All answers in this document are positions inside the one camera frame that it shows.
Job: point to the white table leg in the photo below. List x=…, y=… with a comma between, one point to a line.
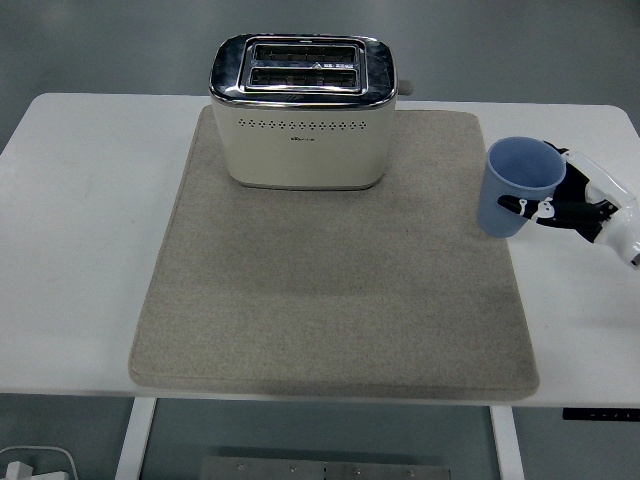
x=507, y=445
x=132, y=440

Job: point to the blue ribbed cup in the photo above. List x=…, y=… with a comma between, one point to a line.
x=492, y=220

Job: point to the white plug adapter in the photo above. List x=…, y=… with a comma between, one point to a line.
x=17, y=471

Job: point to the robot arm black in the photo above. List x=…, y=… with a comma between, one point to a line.
x=636, y=261

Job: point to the black table control panel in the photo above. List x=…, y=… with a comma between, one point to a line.
x=600, y=414

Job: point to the cream toaster with chrome top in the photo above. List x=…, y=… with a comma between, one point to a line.
x=300, y=150

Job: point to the grey metal plate with screws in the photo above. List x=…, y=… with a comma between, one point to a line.
x=325, y=470

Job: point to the beige fabric mat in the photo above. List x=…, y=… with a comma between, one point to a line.
x=300, y=310

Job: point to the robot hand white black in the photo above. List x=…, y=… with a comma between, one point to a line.
x=625, y=225

